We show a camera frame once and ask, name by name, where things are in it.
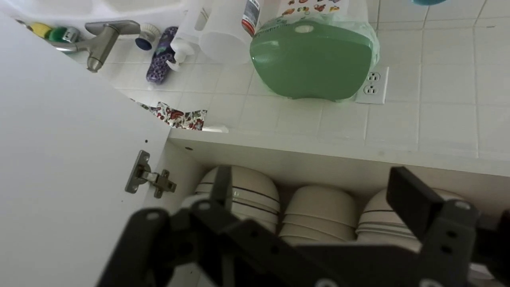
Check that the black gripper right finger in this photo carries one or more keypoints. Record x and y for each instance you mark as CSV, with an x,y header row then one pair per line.
x,y
411,200

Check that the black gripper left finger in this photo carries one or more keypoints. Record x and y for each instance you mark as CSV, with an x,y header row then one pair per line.
x,y
220,186

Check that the metal cabinet hinge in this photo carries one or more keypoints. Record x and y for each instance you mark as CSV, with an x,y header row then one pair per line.
x,y
148,178

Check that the white upper cabinet body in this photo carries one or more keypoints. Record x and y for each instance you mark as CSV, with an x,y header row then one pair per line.
x,y
328,160

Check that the stack of beige bowls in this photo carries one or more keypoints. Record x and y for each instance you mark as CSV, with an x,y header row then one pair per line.
x,y
319,213
379,224
255,200

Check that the blue patterned bottle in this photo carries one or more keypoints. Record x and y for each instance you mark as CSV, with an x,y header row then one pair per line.
x,y
161,57

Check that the white translucent plastic jug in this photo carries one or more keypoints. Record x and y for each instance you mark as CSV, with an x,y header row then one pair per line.
x,y
225,38

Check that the white soap bottle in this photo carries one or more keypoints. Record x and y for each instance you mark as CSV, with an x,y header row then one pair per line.
x,y
188,34

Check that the white rice cooker green lid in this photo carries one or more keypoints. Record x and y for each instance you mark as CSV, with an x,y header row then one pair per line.
x,y
313,58

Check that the metal faucet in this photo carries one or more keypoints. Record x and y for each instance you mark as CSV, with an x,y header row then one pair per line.
x,y
104,42

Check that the yellow green sponge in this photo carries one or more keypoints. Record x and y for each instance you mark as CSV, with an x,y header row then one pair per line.
x,y
50,33

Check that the white wall outlet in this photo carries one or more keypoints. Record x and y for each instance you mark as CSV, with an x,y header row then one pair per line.
x,y
373,85

